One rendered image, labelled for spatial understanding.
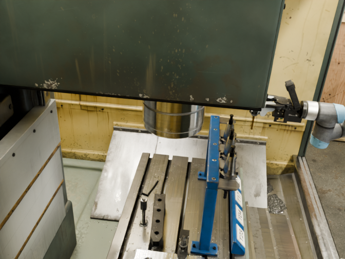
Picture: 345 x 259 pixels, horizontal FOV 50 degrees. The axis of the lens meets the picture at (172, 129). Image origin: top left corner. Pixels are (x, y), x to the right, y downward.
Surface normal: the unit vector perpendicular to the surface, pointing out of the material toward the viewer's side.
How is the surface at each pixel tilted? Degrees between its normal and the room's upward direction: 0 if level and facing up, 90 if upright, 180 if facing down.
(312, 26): 90
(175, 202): 0
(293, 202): 17
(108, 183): 22
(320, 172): 0
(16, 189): 90
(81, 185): 0
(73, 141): 90
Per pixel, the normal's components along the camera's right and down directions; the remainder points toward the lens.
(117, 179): -0.04, -0.60
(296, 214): -0.25, -0.85
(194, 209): 0.04, -0.86
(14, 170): 0.99, 0.10
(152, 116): -0.67, 0.35
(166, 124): -0.22, 0.48
